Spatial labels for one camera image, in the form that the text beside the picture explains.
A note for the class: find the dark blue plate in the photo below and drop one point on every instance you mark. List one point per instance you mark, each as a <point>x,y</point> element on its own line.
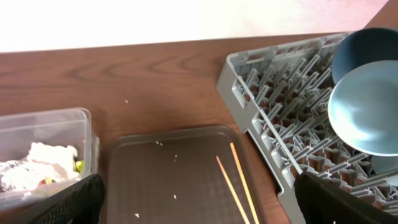
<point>363,47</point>

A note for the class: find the light blue rice bowl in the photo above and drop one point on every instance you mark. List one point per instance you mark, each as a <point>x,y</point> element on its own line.
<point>362,108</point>

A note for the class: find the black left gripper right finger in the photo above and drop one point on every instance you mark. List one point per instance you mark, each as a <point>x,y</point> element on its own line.
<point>321,202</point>

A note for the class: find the yellow green snack wrapper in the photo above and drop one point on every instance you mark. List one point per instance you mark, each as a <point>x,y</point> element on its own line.
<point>58,173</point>

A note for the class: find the brown checkered serving tray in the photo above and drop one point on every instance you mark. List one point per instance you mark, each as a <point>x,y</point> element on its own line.
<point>174,177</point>

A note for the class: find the white napkin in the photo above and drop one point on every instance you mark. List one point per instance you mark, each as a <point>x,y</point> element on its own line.
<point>26,173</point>

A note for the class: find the clear plastic bin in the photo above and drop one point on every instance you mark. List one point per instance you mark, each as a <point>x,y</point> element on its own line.
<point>64,127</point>

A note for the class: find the grey plastic dishwasher rack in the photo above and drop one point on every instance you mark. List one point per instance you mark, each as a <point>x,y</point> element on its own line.
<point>279,95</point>

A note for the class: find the wooden chopstick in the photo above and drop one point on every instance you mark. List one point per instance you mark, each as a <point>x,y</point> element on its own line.
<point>245,186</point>
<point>233,192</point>

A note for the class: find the light blue plastic cup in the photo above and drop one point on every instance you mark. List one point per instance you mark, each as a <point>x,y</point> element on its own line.
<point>383,164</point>

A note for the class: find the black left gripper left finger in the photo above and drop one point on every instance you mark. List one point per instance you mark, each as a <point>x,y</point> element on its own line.
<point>78,203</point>

